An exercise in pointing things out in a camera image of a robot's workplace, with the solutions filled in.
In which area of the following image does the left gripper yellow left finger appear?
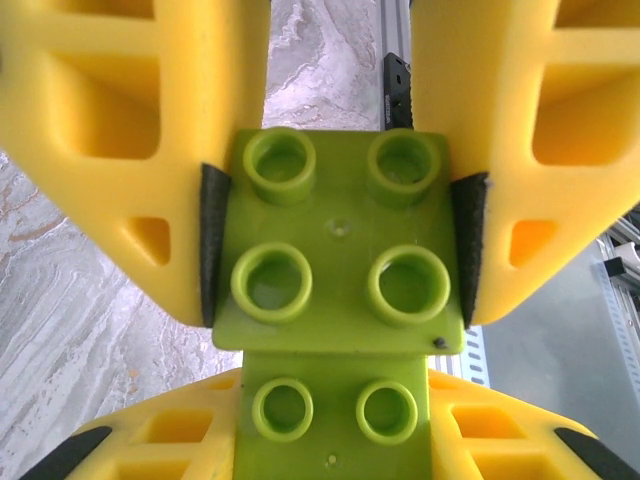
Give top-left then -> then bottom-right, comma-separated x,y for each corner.
17,369 -> 246,480

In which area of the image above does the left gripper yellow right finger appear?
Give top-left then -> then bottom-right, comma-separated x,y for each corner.
427,368 -> 640,480

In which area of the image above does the lime green square lego brick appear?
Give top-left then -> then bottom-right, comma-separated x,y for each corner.
210,127 -> 466,357

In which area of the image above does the grey slotted metal strip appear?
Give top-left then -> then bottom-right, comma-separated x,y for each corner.
593,212 -> 640,417

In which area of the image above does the grey slotted cable duct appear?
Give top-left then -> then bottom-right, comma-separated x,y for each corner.
432,327 -> 494,390

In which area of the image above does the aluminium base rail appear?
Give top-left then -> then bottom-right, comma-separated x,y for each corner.
377,0 -> 419,61

